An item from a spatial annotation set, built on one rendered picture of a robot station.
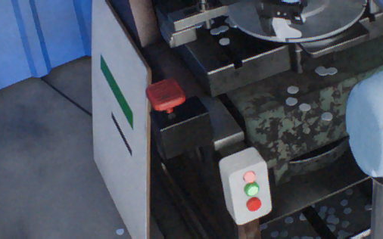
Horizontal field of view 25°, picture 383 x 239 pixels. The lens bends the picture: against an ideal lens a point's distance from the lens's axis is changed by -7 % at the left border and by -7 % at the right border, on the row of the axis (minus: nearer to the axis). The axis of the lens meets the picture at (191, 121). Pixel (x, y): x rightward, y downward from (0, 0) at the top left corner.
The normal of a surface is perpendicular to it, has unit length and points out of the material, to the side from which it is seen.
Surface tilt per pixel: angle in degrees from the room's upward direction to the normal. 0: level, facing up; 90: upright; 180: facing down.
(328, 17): 2
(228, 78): 90
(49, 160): 0
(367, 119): 82
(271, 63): 90
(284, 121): 90
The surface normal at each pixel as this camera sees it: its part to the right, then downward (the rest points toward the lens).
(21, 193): -0.15, -0.77
